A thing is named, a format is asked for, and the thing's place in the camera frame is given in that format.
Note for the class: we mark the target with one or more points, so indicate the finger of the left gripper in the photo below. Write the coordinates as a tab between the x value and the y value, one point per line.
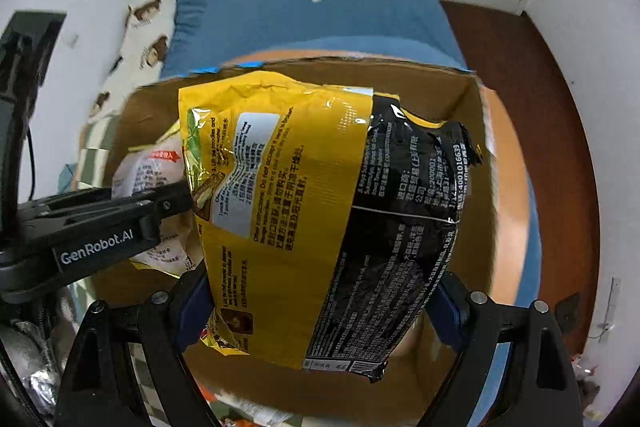
165	201

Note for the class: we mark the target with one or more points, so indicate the wall socket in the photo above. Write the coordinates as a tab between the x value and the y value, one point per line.
71	39

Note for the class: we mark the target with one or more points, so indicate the yellow black noodle bag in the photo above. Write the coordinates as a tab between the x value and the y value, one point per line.
326	217

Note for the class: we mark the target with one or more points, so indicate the green checkered mat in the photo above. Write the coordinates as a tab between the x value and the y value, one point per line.
90	156

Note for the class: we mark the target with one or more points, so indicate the clear white snack packet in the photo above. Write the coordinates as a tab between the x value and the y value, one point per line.
156	171

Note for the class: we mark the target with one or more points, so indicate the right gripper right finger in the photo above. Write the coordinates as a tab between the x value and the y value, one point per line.
511	366

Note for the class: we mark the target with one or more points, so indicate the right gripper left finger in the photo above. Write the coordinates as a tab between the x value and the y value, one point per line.
164	325

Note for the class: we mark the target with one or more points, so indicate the cardboard box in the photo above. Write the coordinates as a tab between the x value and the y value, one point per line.
411	380

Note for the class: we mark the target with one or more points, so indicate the blue bed sheet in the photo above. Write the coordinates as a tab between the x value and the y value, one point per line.
209	33

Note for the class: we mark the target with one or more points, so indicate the bear print pillow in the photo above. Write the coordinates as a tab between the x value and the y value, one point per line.
148	31

